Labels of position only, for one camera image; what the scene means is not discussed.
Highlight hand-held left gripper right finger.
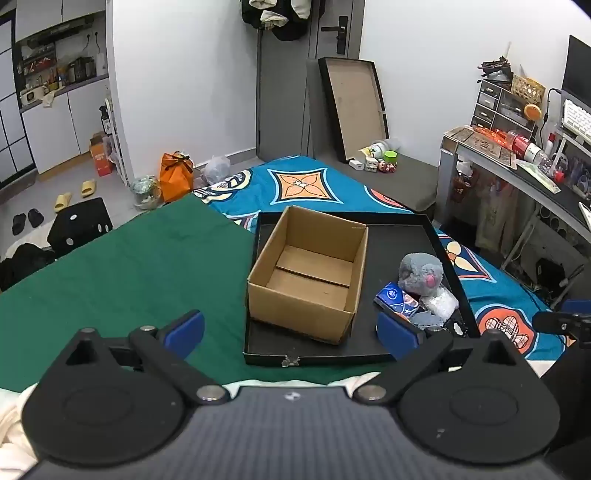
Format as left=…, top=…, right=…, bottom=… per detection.
left=355, top=310, right=533, bottom=405

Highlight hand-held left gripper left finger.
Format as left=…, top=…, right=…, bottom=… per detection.
left=59, top=310, right=230, bottom=406

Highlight blue-grey knitted cloth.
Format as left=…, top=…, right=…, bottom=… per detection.
left=410, top=310, right=444, bottom=330

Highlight blue snack packet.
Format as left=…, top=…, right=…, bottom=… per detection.
left=374, top=281, right=420, bottom=322

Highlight clear crinkled plastic bag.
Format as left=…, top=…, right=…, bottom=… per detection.
left=420, top=285, right=459, bottom=322

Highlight grey plush mouse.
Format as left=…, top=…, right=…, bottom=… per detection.
left=398, top=252, right=445, bottom=296

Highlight black shallow tray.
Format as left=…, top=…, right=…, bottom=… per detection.
left=243, top=211, right=482, bottom=367

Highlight brown cardboard box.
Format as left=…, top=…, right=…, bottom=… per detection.
left=247, top=205, right=369, bottom=346

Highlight green blanket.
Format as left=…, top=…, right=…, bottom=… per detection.
left=0, top=193, right=384, bottom=393

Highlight beige tote bag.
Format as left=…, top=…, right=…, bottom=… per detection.
left=475, top=180, right=520, bottom=254

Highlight grey desk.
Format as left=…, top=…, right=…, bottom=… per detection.
left=438, top=126, right=591, bottom=259

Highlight clear bag with plants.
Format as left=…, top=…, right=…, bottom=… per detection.
left=130, top=175, right=163, bottom=210

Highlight black dice stool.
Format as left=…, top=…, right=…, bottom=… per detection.
left=47, top=198, right=114, bottom=256

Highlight grey floor mat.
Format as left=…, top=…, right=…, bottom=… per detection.
left=318, top=150, right=439, bottom=214

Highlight orange gift bag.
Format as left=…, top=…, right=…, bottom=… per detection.
left=159, top=151, right=195, bottom=203

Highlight orange white container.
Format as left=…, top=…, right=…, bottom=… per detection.
left=452, top=161, right=474, bottom=204

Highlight white plastic bag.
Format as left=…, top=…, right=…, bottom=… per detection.
left=203, top=156, right=232, bottom=185

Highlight red label plastic bottle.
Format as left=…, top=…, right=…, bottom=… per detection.
left=505, top=130, right=555, bottom=169

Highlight black clothes pile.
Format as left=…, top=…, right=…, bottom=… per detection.
left=0, top=243, right=56, bottom=291

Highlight blue printed blanket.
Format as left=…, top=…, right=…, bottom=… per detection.
left=194, top=156, right=568, bottom=365

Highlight white keyboard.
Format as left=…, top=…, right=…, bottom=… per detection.
left=562, top=99, right=591, bottom=144

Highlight orange cardboard carton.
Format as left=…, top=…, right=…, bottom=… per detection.
left=90, top=133, right=114, bottom=177

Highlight white storage rack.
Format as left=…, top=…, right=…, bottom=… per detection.
left=99, top=97, right=130, bottom=185

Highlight grey drawer organizer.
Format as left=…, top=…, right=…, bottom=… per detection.
left=471, top=79, right=541, bottom=134

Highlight wicker basket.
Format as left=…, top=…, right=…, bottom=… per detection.
left=511, top=75, right=546, bottom=103

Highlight black tray lid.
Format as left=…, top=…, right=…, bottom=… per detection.
left=318, top=57, right=389, bottom=162

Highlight black monitor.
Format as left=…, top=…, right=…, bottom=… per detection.
left=561, top=34, right=591, bottom=109

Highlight white kitchen cabinet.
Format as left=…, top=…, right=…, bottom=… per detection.
left=21, top=76, right=114, bottom=175

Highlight bundle of brown sticks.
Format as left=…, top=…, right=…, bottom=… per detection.
left=478, top=55, right=514, bottom=84

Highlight grey door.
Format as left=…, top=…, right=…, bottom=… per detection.
left=255, top=0, right=365, bottom=160

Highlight black framed sliding door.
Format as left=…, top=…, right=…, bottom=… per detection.
left=0, top=21, right=35, bottom=190

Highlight cluttered kitchen shelf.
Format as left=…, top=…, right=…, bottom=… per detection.
left=14, top=14, right=109, bottom=109

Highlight hanging clothes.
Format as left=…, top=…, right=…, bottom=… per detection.
left=240, top=0, right=315, bottom=41

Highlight black door handle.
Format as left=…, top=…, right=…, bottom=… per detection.
left=321, top=16, right=348, bottom=56

